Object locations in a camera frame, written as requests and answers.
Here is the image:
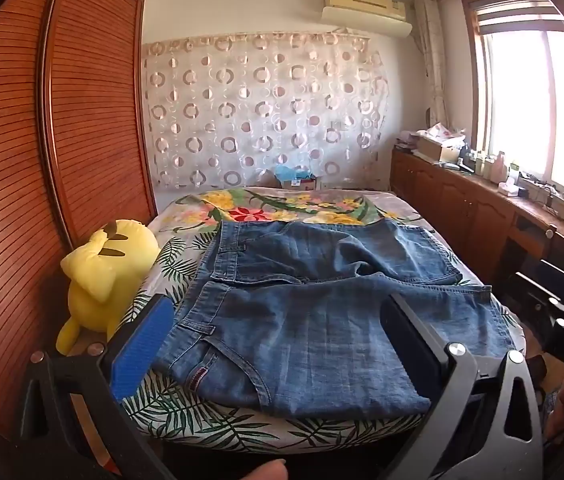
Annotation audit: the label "leaf print bed sheet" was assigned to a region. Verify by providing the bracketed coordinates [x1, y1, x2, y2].
[119, 237, 528, 456]

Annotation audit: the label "yellow plush toy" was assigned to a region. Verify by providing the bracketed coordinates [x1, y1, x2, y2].
[56, 219, 160, 356]

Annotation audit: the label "floral blanket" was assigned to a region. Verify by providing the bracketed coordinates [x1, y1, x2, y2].
[149, 186, 425, 241]

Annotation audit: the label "wooden slatted wardrobe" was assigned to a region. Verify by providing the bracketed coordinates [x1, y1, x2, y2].
[0, 0, 159, 441]

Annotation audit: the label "small cardboard box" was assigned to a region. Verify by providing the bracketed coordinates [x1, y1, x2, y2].
[274, 172, 321, 192]

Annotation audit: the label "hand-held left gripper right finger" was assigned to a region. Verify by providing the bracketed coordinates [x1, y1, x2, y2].
[377, 292, 545, 480]

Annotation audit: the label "blue denim pants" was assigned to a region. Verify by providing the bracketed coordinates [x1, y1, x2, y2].
[154, 219, 518, 418]

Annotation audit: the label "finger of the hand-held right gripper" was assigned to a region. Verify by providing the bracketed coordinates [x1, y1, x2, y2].
[514, 271, 564, 322]

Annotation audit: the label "long wooden cabinet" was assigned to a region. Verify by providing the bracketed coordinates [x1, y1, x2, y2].
[389, 145, 564, 291]

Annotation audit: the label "small blue toy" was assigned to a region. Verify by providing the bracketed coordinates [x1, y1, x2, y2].
[274, 163, 314, 182]

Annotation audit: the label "bunched window curtain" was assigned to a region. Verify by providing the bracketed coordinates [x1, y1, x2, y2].
[413, 0, 452, 128]

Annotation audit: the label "wall air conditioner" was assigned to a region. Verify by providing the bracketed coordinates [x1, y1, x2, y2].
[320, 0, 414, 38]

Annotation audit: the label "open cardboard box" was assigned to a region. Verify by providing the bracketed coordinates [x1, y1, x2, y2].
[414, 132, 465, 165]

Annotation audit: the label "wooden frame window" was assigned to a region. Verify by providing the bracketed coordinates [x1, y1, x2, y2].
[464, 0, 564, 211]

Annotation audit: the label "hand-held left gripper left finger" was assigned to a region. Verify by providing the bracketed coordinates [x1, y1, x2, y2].
[14, 294, 178, 480]

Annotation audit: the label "sheer circle pattern curtain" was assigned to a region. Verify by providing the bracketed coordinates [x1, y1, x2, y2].
[142, 30, 392, 192]

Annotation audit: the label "person's left hand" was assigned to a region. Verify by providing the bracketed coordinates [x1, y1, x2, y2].
[239, 459, 290, 480]

